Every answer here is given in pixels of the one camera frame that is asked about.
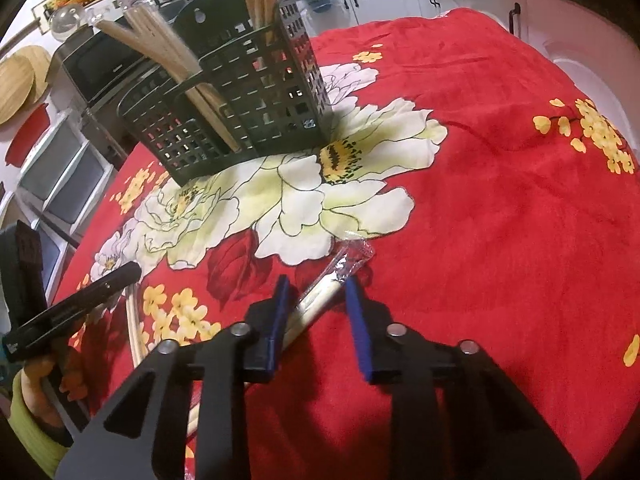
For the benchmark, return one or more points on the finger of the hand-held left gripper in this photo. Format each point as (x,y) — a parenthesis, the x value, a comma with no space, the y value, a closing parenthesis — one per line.
(100,292)

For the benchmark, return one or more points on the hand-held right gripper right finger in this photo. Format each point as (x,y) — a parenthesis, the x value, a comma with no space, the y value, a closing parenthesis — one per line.
(357,330)

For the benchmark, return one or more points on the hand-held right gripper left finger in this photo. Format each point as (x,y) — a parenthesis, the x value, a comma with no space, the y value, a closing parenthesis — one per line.
(280,320)

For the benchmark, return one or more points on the plastic chopsticks pair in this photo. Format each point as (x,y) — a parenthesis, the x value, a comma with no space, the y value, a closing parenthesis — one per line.
(325,287)
(133,320)

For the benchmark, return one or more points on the dark green utensil basket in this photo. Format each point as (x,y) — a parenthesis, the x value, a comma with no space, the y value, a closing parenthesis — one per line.
(270,100)

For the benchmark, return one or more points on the person's left forearm green sleeve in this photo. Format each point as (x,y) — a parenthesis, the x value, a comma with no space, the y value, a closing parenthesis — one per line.
(30,440)

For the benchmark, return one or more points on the person's left hand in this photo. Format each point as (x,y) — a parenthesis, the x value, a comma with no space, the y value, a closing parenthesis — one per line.
(70,380)

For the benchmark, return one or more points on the plastic drawer unit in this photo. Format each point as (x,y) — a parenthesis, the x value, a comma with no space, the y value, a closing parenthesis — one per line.
(65,180)

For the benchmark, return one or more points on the red plastic tray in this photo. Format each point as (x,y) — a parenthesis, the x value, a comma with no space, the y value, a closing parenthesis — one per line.
(30,132)

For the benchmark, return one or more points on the red floral blanket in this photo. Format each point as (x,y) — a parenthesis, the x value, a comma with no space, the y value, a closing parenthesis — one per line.
(475,185)

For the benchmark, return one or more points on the round wooden board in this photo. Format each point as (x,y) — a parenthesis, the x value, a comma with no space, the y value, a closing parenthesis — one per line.
(22,82)

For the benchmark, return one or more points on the black microwave oven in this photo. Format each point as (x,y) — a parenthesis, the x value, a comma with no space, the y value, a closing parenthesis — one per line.
(100,65)

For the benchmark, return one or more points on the glass dome lid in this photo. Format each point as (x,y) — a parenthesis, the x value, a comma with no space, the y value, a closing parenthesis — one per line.
(68,22)

